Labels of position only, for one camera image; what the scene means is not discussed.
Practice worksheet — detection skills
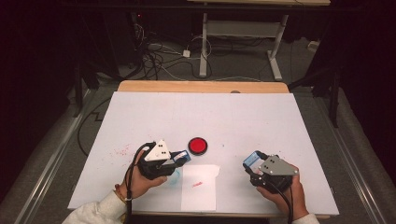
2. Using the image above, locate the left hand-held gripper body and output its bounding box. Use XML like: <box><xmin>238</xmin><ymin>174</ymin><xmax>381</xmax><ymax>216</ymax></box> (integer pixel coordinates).
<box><xmin>137</xmin><ymin>139</ymin><xmax>180</xmax><ymax>181</ymax></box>

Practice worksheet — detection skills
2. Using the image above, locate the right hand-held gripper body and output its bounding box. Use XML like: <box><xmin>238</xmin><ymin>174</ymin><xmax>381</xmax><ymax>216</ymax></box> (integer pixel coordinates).
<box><xmin>249</xmin><ymin>154</ymin><xmax>300</xmax><ymax>194</ymax></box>

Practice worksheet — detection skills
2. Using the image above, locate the blue stamp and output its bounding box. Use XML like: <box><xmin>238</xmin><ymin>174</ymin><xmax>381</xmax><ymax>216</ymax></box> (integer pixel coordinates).
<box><xmin>172</xmin><ymin>149</ymin><xmax>192</xmax><ymax>167</ymax></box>

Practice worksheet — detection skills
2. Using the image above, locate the blue stamp cap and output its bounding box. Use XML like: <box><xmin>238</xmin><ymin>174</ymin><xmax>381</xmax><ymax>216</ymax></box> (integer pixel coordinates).
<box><xmin>242</xmin><ymin>150</ymin><xmax>265</xmax><ymax>174</ymax></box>

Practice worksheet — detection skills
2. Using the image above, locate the person's left hand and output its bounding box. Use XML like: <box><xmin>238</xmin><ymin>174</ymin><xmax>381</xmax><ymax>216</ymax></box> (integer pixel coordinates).
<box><xmin>120</xmin><ymin>148</ymin><xmax>168</xmax><ymax>201</ymax></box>

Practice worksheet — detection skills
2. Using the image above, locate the person's right hand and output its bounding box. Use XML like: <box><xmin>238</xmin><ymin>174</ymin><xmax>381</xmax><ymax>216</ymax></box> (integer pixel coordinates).
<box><xmin>256</xmin><ymin>172</ymin><xmax>310</xmax><ymax>220</ymax></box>

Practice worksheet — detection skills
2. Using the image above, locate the round red ink pad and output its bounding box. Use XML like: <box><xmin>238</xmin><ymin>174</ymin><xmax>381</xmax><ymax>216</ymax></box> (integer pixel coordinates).
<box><xmin>187</xmin><ymin>136</ymin><xmax>209</xmax><ymax>157</ymax></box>

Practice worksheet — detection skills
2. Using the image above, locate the white paper sheet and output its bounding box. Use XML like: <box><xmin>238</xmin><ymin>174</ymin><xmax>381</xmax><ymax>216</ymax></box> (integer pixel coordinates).
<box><xmin>180</xmin><ymin>163</ymin><xmax>221</xmax><ymax>212</ymax></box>

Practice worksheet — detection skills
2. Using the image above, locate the large white board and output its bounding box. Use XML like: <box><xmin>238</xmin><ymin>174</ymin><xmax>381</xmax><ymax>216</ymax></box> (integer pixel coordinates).
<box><xmin>67</xmin><ymin>91</ymin><xmax>340</xmax><ymax>217</ymax></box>

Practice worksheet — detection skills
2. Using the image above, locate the wooden table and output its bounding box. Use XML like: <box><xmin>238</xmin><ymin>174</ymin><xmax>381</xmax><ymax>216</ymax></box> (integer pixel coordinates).
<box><xmin>106</xmin><ymin>79</ymin><xmax>331</xmax><ymax>220</ymax></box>

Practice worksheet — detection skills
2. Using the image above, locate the black metal stand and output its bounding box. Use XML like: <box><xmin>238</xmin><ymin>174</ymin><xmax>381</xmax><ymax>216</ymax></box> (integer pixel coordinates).
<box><xmin>288</xmin><ymin>66</ymin><xmax>341</xmax><ymax>129</ymax></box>
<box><xmin>72</xmin><ymin>62</ymin><xmax>101</xmax><ymax>119</ymax></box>

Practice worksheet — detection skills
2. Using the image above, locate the beige desk top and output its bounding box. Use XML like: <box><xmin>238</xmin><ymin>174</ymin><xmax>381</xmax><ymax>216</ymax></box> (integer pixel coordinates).
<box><xmin>186</xmin><ymin>0</ymin><xmax>332</xmax><ymax>7</ymax></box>

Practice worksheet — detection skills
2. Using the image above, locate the right hand-held gripper cable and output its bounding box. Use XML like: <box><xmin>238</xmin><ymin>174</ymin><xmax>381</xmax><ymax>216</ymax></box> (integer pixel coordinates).
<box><xmin>269</xmin><ymin>181</ymin><xmax>295</xmax><ymax>224</ymax></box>

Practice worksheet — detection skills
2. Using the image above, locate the hand-held gripper cable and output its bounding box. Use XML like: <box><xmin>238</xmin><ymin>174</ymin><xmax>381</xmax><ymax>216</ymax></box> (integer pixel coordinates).
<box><xmin>123</xmin><ymin>141</ymin><xmax>157</xmax><ymax>224</ymax></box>
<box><xmin>269</xmin><ymin>181</ymin><xmax>295</xmax><ymax>224</ymax></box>

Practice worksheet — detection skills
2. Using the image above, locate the left hand-held gripper cable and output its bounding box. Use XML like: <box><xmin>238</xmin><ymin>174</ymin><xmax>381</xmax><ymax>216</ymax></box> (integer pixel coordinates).
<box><xmin>123</xmin><ymin>141</ymin><xmax>157</xmax><ymax>224</ymax></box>

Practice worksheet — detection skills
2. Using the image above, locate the gold bracelet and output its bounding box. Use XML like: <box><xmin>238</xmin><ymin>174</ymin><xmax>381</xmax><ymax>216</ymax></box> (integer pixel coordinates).
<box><xmin>113</xmin><ymin>184</ymin><xmax>133</xmax><ymax>203</ymax></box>

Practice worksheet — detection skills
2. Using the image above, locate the metal floor rail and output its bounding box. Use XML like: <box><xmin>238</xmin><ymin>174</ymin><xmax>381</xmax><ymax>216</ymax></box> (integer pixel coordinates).
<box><xmin>312</xmin><ymin>94</ymin><xmax>389</xmax><ymax>224</ymax></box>
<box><xmin>13</xmin><ymin>88</ymin><xmax>98</xmax><ymax>224</ymax></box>

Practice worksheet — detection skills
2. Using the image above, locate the black floor cable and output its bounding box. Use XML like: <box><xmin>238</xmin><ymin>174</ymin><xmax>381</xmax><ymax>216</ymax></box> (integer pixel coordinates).
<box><xmin>77</xmin><ymin>96</ymin><xmax>112</xmax><ymax>157</ymax></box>

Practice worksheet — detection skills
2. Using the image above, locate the tangle of floor cables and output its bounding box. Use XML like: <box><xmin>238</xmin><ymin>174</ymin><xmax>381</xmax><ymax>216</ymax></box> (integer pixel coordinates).
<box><xmin>132</xmin><ymin>22</ymin><xmax>262</xmax><ymax>82</ymax></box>

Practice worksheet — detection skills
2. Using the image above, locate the white metal desk frame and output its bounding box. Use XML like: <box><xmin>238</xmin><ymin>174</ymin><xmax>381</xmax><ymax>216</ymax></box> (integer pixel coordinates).
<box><xmin>199</xmin><ymin>12</ymin><xmax>290</xmax><ymax>82</ymax></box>

